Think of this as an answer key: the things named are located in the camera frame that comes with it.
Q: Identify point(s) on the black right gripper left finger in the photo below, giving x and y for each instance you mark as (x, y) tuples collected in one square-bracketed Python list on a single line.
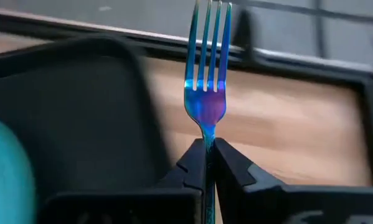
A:
[(180, 202)]

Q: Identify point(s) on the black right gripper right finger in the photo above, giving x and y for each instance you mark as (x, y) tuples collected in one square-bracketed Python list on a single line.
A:
[(267, 202)]

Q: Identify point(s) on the iridescent blue metal fork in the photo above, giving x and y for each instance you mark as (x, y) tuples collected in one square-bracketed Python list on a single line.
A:
[(206, 105)]

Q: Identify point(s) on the black serving tray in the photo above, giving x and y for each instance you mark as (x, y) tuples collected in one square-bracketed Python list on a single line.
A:
[(80, 118)]

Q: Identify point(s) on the teal plate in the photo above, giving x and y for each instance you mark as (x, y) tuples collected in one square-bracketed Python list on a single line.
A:
[(5, 174)]

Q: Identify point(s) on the black frame post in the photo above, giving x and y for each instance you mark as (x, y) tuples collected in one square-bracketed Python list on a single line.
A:
[(245, 34)]

